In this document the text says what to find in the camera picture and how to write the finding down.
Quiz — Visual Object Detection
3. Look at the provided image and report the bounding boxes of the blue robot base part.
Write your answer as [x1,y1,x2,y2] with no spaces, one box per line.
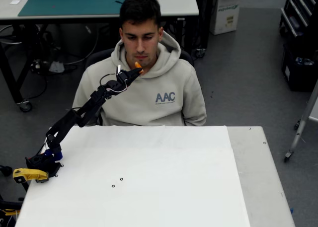
[44,149,63,161]

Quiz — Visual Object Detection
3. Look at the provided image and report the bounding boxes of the man in beige hoodie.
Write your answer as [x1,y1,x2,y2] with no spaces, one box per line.
[72,0,207,127]

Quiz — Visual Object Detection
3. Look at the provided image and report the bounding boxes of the white crumpled bag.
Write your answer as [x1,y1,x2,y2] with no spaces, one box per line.
[49,61,66,73]

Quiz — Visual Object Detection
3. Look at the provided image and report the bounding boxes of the grey workbench with black legs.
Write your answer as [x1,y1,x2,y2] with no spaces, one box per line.
[0,0,207,113]

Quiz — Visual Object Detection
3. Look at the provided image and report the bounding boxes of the black power adapter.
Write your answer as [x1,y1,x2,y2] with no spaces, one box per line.
[30,59,49,75]

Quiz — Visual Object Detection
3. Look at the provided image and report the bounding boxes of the green cutting mat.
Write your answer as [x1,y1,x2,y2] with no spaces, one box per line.
[17,0,152,17]

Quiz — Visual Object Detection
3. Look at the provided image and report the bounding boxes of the white cardboard box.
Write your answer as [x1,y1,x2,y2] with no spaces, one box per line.
[210,0,241,36]

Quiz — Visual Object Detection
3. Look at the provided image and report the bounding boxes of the large white paper sheet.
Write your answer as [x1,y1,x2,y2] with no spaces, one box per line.
[14,147,251,227]

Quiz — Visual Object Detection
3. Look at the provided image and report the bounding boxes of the black bin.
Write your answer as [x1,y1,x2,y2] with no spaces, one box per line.
[281,42,318,92]

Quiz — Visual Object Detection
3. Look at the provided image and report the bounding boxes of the black and yellow clamp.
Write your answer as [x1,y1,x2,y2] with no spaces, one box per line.
[0,194,23,217]

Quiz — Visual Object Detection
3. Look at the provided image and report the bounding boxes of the grey metal stand leg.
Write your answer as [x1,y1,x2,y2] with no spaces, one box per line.
[284,77,318,163]

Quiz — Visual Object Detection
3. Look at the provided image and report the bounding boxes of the black drawer rack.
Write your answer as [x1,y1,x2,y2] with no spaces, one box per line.
[279,0,318,39]

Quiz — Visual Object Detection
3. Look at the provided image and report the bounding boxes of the black camera cable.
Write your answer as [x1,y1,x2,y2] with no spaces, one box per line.
[99,73,120,89]

